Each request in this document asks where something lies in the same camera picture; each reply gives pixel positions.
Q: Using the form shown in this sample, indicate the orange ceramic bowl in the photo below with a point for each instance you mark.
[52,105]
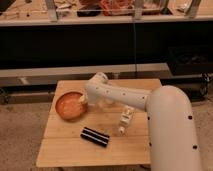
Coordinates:
[68,106]

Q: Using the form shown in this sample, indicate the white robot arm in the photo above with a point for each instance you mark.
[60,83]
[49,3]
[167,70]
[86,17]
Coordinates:
[172,132]

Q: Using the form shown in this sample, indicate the black striped rectangular box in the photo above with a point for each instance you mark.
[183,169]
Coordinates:
[95,136]

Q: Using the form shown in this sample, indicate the wooden table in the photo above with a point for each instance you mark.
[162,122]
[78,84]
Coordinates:
[62,145]

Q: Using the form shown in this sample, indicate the small white plastic bottle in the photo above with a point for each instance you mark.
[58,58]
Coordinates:
[125,119]

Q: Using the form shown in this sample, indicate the orange object on shelf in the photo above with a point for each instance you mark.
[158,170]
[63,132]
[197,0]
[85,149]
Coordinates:
[116,7]

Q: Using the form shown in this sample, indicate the black bin on right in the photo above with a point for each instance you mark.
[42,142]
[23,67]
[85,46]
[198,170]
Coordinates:
[190,60]

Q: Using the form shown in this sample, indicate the long workbench shelf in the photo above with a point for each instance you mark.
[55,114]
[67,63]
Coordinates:
[74,12]

